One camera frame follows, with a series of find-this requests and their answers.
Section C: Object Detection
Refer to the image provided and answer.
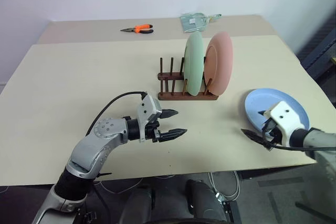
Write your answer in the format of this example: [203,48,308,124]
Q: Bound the black metal frame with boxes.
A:
[296,15,336,105]

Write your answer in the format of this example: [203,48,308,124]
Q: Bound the white cable under table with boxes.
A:
[207,170,241,201]

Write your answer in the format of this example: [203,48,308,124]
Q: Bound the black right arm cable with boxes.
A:
[261,123,336,153]

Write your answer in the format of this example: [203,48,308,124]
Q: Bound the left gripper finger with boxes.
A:
[157,128,188,143]
[161,109,180,120]

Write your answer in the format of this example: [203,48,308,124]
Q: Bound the dark grey rounded shape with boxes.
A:
[118,184,156,224]

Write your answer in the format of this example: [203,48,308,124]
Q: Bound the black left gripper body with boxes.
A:
[143,110,165,144]

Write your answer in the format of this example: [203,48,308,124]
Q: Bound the black rounded shape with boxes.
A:
[184,178,228,222]

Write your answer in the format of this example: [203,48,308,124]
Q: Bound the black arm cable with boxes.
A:
[261,123,336,153]
[86,91,148,137]

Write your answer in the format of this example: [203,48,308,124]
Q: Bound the black floor bar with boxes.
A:
[295,201,336,220]

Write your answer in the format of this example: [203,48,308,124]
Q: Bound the clear plastic bag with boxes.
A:
[180,12,222,34]

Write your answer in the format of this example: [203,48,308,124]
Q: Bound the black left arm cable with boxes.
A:
[86,91,148,137]

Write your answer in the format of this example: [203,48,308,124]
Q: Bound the wooden dish rack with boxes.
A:
[157,56,219,102]

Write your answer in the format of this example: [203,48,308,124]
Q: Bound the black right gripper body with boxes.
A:
[261,118,284,144]

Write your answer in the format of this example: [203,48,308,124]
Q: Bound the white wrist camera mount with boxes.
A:
[135,92,163,144]
[263,100,303,148]

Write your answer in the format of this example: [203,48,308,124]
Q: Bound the pink plate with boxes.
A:
[203,31,234,96]

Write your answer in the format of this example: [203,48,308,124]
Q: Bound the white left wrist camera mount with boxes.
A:
[135,92,163,144]

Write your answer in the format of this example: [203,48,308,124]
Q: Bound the blue plate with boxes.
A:
[244,88,311,137]

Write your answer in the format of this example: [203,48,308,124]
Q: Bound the green plate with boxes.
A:
[183,32,205,97]

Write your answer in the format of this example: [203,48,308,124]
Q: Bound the orange handled pliers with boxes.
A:
[120,24,155,35]

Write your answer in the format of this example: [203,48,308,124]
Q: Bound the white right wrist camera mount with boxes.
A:
[263,100,303,148]

